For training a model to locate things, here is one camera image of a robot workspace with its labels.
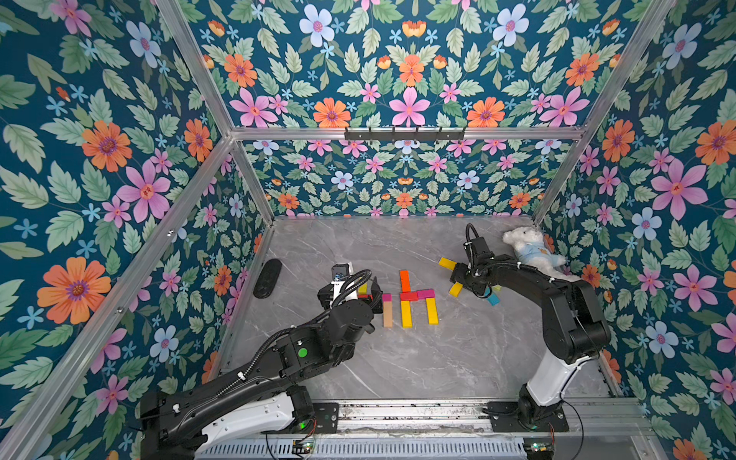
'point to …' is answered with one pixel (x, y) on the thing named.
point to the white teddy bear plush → (531, 250)
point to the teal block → (494, 300)
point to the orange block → (405, 281)
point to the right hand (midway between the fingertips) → (465, 276)
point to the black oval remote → (267, 278)
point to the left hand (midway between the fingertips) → (365, 282)
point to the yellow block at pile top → (448, 264)
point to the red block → (408, 296)
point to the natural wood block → (388, 314)
